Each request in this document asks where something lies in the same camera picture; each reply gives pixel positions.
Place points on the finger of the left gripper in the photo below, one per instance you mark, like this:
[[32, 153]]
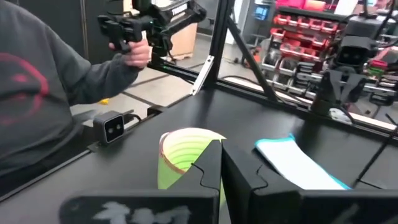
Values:
[[354, 87], [328, 95]]

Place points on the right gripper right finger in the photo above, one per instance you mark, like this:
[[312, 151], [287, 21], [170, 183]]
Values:
[[242, 174]]

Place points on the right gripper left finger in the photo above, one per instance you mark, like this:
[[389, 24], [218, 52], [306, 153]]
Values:
[[208, 171]]

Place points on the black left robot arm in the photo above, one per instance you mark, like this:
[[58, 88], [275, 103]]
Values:
[[360, 26]]

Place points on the light blue folded cloth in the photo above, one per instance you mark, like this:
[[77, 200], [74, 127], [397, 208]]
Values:
[[295, 165]]

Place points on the rack of red bins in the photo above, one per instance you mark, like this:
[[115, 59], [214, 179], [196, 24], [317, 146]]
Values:
[[298, 37]]

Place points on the cardboard box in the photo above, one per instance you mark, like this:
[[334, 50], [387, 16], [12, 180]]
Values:
[[185, 40]]

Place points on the person's hand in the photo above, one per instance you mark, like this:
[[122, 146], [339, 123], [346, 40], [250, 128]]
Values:
[[136, 54]]

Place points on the person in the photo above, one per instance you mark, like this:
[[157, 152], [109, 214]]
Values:
[[31, 93]]

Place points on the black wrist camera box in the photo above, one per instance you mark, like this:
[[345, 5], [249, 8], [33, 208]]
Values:
[[351, 56]]

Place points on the silver frame bracket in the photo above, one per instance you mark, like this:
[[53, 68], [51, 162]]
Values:
[[202, 76]]

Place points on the small grey table camera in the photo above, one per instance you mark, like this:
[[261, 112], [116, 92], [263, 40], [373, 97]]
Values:
[[109, 127]]

